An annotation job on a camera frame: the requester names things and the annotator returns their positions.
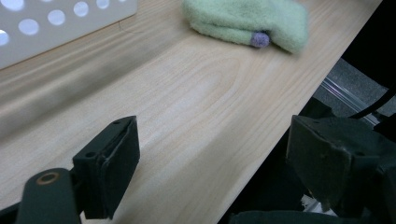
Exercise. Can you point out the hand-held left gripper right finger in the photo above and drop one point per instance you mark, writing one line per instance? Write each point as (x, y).
(323, 161)

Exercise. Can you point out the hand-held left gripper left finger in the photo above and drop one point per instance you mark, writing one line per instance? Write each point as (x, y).
(107, 168)

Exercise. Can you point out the white perforated plastic basket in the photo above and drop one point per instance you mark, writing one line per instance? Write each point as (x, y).
(96, 26)

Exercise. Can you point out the green plush toy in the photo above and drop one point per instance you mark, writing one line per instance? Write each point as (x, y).
(233, 18)

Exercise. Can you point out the metal floor rail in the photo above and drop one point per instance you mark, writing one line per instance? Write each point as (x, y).
(342, 93)

